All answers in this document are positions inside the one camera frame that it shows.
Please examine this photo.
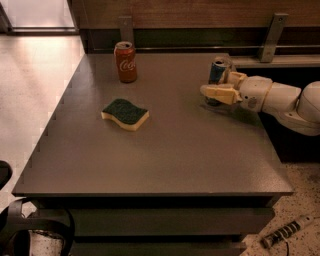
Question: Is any white power strip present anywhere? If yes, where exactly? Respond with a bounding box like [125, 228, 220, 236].
[261, 215, 314, 249]

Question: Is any grey table drawer front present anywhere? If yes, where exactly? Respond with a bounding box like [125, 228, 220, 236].
[70, 208, 274, 237]

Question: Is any blue silver redbull can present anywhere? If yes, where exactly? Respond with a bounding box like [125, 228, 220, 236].
[208, 56, 232, 85]

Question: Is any red coca-cola can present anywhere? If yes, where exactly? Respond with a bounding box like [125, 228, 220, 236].
[114, 41, 137, 83]

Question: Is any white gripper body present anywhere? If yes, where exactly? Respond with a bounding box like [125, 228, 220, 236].
[239, 76, 272, 112]

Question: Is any lower grey drawer front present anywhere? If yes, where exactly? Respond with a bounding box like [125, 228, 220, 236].
[71, 242, 246, 256]

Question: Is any right metal wall bracket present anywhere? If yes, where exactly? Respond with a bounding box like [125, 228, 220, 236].
[258, 13, 288, 63]

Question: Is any black chair base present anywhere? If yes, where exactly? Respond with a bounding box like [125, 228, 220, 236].
[0, 160, 76, 256]

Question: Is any left metal wall bracket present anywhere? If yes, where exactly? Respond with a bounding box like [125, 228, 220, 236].
[118, 16, 134, 43]

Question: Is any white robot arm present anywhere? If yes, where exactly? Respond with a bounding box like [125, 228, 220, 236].
[200, 72, 320, 136]

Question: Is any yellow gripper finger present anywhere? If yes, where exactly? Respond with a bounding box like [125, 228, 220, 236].
[227, 71, 247, 88]
[200, 84, 242, 106]

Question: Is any metal wall bracket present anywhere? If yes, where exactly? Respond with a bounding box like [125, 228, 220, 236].
[258, 13, 288, 63]
[118, 16, 134, 43]

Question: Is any green yellow sponge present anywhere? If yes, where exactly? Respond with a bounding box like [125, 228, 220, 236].
[101, 99, 150, 131]

